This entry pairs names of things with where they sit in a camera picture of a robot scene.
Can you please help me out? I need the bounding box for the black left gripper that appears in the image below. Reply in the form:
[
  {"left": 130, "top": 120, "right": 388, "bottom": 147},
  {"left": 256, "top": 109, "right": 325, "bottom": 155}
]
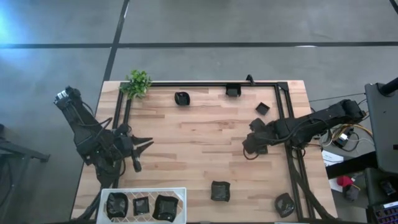
[{"left": 118, "top": 135, "right": 155, "bottom": 174}]

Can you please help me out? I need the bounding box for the leaf shaped black plate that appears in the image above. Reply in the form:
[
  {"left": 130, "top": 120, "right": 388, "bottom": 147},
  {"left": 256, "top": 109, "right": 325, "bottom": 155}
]
[{"left": 274, "top": 192, "right": 296, "bottom": 218}]

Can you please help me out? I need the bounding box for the wavy square black plate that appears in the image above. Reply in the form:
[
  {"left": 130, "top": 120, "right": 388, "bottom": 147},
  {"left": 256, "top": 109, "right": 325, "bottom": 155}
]
[
  {"left": 210, "top": 180, "right": 231, "bottom": 202},
  {"left": 152, "top": 194, "right": 180, "bottom": 223}
]

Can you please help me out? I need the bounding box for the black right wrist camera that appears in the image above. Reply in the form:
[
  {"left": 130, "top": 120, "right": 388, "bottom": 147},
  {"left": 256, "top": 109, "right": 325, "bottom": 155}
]
[{"left": 249, "top": 118, "right": 266, "bottom": 133}]

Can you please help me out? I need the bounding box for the bundle of coloured cables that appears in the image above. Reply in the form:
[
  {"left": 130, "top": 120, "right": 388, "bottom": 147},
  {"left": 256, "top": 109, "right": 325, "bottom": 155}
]
[{"left": 320, "top": 118, "right": 374, "bottom": 153}]

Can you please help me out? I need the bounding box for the white paper sheet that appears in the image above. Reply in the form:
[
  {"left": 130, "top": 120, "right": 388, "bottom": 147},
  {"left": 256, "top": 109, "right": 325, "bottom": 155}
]
[{"left": 322, "top": 149, "right": 345, "bottom": 167}]

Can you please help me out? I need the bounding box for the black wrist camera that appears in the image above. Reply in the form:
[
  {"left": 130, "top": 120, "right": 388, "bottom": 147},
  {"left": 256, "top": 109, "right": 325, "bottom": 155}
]
[
  {"left": 115, "top": 123, "right": 132, "bottom": 137},
  {"left": 249, "top": 118, "right": 266, "bottom": 133}
]

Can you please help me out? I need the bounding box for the black stand leg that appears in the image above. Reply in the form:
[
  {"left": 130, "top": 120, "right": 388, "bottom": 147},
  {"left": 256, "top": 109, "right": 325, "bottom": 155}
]
[{"left": 0, "top": 123, "right": 50, "bottom": 224}]

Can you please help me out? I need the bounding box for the small black white adapter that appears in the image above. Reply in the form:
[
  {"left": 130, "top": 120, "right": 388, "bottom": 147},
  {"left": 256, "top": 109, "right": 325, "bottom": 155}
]
[{"left": 333, "top": 132, "right": 351, "bottom": 149}]

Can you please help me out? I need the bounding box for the black device with coloured keys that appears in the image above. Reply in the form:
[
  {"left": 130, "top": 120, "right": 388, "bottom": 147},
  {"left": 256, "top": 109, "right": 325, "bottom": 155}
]
[{"left": 366, "top": 200, "right": 398, "bottom": 224}]

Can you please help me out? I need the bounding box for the small grey object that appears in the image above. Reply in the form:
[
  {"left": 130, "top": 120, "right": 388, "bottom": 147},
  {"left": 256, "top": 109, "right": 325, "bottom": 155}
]
[{"left": 344, "top": 185, "right": 361, "bottom": 202}]

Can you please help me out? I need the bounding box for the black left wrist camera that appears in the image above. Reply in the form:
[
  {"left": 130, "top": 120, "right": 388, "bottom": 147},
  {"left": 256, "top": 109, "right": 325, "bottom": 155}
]
[{"left": 115, "top": 123, "right": 132, "bottom": 137}]

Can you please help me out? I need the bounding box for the black box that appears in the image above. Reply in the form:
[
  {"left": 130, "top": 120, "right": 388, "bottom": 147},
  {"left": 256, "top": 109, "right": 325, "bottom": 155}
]
[{"left": 364, "top": 167, "right": 398, "bottom": 206}]

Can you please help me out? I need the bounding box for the rounded square black plate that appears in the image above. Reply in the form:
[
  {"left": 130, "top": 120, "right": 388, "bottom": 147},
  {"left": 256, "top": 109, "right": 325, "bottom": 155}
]
[
  {"left": 106, "top": 192, "right": 129, "bottom": 220},
  {"left": 174, "top": 91, "right": 191, "bottom": 106}
]

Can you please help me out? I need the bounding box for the small red object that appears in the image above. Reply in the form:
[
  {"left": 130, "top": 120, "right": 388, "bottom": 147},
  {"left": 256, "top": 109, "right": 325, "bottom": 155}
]
[{"left": 337, "top": 175, "right": 354, "bottom": 188}]

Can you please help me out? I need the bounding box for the white wire basket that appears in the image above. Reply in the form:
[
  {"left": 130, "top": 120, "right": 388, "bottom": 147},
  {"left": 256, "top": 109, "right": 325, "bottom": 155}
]
[{"left": 96, "top": 187, "right": 187, "bottom": 224}]

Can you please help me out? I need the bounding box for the black pole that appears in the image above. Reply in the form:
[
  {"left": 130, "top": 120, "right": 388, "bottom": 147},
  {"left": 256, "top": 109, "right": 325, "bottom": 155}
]
[{"left": 377, "top": 77, "right": 398, "bottom": 96}]

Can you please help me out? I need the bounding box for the green plant in white pot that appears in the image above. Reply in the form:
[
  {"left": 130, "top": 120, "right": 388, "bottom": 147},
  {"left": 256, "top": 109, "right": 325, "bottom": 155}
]
[{"left": 119, "top": 69, "right": 153, "bottom": 100}]

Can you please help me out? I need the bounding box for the dark grey equipment cabinet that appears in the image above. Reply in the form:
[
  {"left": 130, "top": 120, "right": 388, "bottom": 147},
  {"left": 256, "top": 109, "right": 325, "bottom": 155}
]
[{"left": 364, "top": 81, "right": 398, "bottom": 174}]

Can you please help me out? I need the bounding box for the black floor stand foot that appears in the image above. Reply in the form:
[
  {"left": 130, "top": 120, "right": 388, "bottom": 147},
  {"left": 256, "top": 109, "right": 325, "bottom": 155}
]
[{"left": 325, "top": 151, "right": 379, "bottom": 180}]

